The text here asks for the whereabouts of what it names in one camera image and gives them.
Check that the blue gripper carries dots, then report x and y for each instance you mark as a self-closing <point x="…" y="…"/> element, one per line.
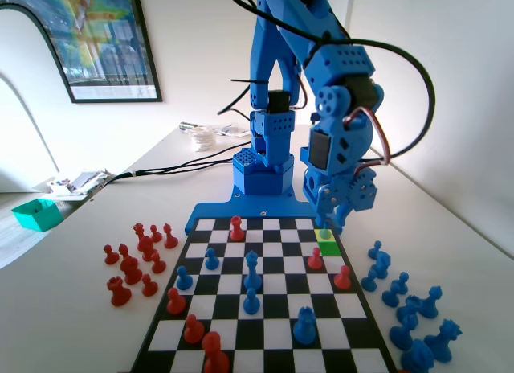
<point x="330" y="197"/>

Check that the blue chess pawn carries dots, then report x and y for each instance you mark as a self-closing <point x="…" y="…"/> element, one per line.
<point x="211" y="260"/>
<point x="251" y="302"/>
<point x="327" y="234"/>
<point x="184" y="280"/>
<point x="375" y="250"/>
<point x="368" y="281"/>

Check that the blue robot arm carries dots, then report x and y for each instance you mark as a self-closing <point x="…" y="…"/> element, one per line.
<point x="265" y="51"/>

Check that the black and white chessboard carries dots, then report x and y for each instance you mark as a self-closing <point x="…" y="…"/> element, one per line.
<point x="281" y="292"/>

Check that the blue chess bishop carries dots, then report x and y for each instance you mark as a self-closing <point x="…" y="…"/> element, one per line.
<point x="430" y="304"/>
<point x="394" y="293"/>

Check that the red chess bishop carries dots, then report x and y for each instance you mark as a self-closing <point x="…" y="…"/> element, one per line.
<point x="170" y="238"/>

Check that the blue chess queen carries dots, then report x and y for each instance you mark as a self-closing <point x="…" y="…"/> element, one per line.
<point x="443" y="343"/>

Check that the red chess knight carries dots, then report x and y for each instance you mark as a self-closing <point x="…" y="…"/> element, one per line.
<point x="147" y="249"/>
<point x="131" y="271"/>

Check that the red chess rook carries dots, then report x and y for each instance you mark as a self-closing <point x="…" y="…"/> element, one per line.
<point x="118" y="292"/>

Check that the red pawn top row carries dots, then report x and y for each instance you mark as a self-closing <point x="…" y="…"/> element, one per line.
<point x="237" y="230"/>

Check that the small blue printed part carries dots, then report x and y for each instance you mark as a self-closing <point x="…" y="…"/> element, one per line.
<point x="314" y="119"/>

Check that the white stacked parts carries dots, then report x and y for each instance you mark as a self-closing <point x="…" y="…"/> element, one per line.
<point x="202" y="140"/>

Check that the black zip tie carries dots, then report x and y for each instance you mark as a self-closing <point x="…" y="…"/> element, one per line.
<point x="249" y="81"/>

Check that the silver foil packet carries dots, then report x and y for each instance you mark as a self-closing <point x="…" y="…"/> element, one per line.
<point x="188" y="126"/>

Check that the white paper pile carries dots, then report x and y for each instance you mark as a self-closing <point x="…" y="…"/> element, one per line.
<point x="86" y="182"/>

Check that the framed map poster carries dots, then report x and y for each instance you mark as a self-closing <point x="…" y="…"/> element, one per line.
<point x="100" y="35"/>

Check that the teal plastic box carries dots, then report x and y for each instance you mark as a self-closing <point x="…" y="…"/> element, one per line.
<point x="36" y="216"/>

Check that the blue base plate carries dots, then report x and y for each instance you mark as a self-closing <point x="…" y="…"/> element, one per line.
<point x="225" y="212"/>

